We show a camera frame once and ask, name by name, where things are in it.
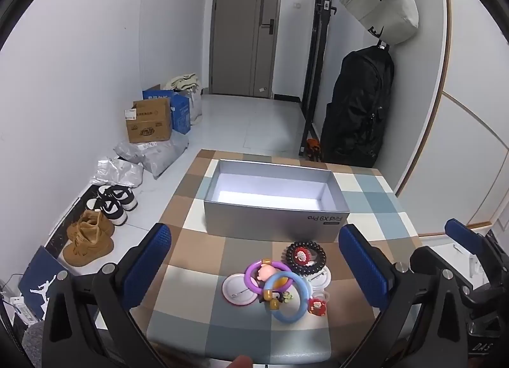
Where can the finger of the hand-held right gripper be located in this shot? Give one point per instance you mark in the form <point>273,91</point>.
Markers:
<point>463,232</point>
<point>424,258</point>

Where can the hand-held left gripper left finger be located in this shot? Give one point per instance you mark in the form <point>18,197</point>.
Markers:
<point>147,266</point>

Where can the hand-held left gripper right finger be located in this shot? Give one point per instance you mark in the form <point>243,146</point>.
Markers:
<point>364,268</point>

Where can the yellow green charm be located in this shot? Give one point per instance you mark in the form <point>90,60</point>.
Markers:
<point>289,296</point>

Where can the yellow orange charm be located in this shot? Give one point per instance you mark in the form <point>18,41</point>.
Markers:
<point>280,281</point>

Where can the white round pin badge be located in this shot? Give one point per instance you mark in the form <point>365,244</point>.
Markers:
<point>321,278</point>
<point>234,292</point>

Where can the pink pig charm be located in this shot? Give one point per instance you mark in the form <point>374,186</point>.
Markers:
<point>265,273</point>

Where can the grey cardboard box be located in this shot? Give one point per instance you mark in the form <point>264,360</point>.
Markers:
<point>270,226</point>

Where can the person's left hand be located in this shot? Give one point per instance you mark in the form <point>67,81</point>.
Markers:
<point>241,362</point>

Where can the red charm packet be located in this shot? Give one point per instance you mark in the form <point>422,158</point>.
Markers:
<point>303,255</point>

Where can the brown suede boot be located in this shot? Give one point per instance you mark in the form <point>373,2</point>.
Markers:
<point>93,224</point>
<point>87,248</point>

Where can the black white sneaker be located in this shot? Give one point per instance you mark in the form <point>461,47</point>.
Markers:
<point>121,197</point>
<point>107,211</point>

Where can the silver parcel bag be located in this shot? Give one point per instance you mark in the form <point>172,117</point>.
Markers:
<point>115,173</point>

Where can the white cabinet with wood trim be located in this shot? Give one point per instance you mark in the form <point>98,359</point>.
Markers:
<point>469,133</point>

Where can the checkered tablecloth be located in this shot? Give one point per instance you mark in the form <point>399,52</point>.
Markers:
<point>246,248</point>

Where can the blue shoe box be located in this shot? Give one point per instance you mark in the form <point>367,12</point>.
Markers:
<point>39,284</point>

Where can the grey parcel bag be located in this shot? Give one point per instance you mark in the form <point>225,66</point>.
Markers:
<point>159,157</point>

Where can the orange black tool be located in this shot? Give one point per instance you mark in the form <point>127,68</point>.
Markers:
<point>313,148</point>

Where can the white power strip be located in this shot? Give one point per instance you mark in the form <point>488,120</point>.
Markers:
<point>20,308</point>

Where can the brown cardboard carton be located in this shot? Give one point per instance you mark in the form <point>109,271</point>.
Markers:
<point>151,125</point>

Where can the black backpack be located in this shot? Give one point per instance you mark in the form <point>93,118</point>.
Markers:
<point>358,113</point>

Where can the blue cardboard box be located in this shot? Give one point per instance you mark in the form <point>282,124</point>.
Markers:
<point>181,113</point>

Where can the white plastic bag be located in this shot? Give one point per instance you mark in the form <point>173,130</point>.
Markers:
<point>195,107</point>

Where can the beige folded cloth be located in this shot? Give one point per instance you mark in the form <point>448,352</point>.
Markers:
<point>183,81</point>

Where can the beige sling bag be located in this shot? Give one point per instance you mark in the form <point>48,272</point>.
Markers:
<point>381,6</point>

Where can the grey brown door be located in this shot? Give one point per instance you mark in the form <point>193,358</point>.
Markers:
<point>238,33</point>

